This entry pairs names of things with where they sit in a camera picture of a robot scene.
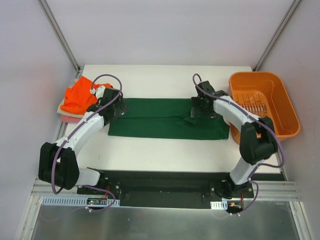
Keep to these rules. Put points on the white cable duct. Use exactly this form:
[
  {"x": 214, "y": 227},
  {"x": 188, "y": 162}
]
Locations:
[
  {"x": 79, "y": 201},
  {"x": 219, "y": 205}
]

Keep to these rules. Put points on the left aluminium frame post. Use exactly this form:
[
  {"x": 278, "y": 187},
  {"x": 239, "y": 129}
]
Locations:
[{"x": 59, "y": 34}]

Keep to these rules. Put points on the beige folded t shirt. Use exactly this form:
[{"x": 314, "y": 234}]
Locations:
[{"x": 63, "y": 111}]

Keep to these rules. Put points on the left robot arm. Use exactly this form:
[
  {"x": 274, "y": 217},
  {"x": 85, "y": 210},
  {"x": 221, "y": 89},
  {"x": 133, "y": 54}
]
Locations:
[{"x": 58, "y": 161}]

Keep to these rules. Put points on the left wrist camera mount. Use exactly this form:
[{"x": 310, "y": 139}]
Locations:
[{"x": 98, "y": 92}]

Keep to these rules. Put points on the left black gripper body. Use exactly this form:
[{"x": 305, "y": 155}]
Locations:
[{"x": 120, "y": 107}]

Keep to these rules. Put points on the right aluminium frame post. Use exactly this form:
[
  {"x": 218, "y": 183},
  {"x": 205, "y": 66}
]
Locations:
[{"x": 289, "y": 14}]

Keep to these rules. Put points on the pink folded t shirt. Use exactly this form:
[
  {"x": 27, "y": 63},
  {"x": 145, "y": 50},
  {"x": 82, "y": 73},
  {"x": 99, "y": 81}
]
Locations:
[{"x": 71, "y": 119}]

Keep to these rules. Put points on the right white cable duct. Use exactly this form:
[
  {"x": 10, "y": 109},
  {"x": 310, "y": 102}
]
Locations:
[{"x": 219, "y": 205}]

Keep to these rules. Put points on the dark green t shirt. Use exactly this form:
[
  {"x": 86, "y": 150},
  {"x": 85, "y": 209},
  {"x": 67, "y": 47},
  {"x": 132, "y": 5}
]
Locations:
[{"x": 166, "y": 118}]

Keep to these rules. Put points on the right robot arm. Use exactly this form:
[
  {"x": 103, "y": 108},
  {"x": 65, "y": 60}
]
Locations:
[{"x": 258, "y": 141}]

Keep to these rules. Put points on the orange plastic basket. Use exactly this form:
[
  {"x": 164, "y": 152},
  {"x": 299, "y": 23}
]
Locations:
[{"x": 264, "y": 94}]

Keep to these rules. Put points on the aluminium frame post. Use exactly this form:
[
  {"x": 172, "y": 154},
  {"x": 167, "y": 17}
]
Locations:
[
  {"x": 289, "y": 14},
  {"x": 59, "y": 34}
]

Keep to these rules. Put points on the orange folded t shirt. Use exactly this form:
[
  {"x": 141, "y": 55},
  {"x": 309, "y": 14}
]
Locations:
[{"x": 77, "y": 99}]

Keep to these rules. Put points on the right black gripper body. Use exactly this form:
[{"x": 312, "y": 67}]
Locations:
[{"x": 198, "y": 110}]

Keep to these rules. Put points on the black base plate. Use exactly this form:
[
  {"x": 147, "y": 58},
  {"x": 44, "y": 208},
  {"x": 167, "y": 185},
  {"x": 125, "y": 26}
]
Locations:
[{"x": 153, "y": 189}]

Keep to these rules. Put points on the left white cable duct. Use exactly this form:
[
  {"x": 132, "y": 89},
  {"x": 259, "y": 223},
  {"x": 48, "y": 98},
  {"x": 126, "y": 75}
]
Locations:
[{"x": 79, "y": 201}]

